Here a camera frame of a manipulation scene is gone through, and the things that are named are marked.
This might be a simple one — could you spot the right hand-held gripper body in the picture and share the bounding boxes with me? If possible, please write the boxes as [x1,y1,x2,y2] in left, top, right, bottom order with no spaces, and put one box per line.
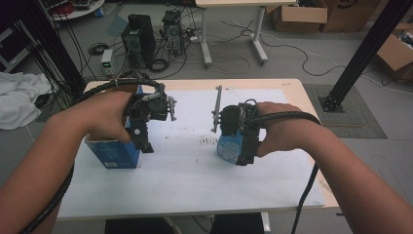
[218,99,261,167]

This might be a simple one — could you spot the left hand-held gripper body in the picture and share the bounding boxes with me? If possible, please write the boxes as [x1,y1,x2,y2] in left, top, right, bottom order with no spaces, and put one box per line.
[125,83,169,154]

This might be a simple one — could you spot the blue packet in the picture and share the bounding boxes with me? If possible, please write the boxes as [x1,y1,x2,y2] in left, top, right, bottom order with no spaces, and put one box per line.
[216,131,244,165]

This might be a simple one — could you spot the blue cardboard box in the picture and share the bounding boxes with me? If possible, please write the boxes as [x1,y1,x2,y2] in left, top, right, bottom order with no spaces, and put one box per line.
[85,84,144,170]

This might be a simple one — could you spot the person's right hand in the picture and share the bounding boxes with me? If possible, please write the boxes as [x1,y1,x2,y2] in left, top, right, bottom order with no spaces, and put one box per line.
[255,100,319,159]

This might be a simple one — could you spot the person's left hand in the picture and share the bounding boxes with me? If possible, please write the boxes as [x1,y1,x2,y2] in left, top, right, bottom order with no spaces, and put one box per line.
[77,92,133,144]

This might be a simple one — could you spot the white power supply unit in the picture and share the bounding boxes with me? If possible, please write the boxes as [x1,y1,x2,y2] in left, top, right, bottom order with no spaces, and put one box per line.
[100,48,115,78]

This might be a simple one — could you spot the large black computer tower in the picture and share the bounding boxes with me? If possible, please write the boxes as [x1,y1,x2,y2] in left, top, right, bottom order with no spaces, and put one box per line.
[121,14,158,70]

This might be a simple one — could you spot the white table mat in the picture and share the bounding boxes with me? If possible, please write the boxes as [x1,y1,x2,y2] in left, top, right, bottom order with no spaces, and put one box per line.
[57,88,325,219]

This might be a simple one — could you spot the small grey computer tower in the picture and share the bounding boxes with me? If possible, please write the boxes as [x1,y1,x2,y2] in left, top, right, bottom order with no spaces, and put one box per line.
[161,9,185,57]

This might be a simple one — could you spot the white table leg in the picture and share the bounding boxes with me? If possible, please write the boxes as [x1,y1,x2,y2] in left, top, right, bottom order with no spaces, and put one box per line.
[260,212,273,234]

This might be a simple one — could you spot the white desk with legs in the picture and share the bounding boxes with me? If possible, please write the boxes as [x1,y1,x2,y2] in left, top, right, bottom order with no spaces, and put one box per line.
[194,0,298,67]

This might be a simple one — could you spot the grey floor mat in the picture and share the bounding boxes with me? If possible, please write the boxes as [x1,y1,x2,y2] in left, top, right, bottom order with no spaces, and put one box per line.
[303,83,389,140]

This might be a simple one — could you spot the round white table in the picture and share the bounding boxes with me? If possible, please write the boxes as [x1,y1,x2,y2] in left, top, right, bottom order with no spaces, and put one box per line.
[48,0,106,22]

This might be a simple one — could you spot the flat open cardboard box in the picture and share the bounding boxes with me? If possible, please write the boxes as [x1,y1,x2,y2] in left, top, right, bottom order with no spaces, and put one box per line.
[266,2,329,33]

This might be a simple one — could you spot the white cloth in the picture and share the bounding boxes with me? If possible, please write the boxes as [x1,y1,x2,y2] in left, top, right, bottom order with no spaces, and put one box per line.
[0,71,54,131]

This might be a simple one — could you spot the tall printed cardboard box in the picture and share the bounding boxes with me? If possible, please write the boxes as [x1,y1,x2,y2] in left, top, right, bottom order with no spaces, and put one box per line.
[320,0,383,34]

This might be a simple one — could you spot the open cardboard box with contents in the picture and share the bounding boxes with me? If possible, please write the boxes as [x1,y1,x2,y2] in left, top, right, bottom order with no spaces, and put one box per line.
[374,22,413,83]

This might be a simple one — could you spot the left gripper black corrugated cable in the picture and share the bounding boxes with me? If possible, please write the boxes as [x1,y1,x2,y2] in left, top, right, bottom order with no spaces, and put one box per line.
[19,77,167,234]

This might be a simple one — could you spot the gripper black corrugated cable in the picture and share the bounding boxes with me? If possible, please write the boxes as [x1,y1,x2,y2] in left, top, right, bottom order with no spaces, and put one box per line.
[19,77,167,234]
[244,110,323,234]

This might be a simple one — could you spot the large coiled black cable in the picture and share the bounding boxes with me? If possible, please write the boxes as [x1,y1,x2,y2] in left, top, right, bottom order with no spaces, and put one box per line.
[147,57,170,74]

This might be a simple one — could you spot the right gripper black corrugated cable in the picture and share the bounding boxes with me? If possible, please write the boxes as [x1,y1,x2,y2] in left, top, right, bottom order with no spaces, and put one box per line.
[244,110,323,234]

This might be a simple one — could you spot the small coiled black cable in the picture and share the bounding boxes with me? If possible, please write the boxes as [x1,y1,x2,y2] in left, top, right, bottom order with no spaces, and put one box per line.
[88,42,110,57]

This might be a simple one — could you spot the long black floor cable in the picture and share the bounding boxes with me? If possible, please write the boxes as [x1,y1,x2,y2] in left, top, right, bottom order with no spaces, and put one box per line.
[220,19,413,96]

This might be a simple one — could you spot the black stand with cables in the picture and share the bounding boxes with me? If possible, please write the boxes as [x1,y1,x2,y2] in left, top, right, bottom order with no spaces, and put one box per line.
[22,0,88,97]

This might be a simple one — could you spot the black metal frame post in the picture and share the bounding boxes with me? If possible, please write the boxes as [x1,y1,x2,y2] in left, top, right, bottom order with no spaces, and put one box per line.
[319,0,413,114]

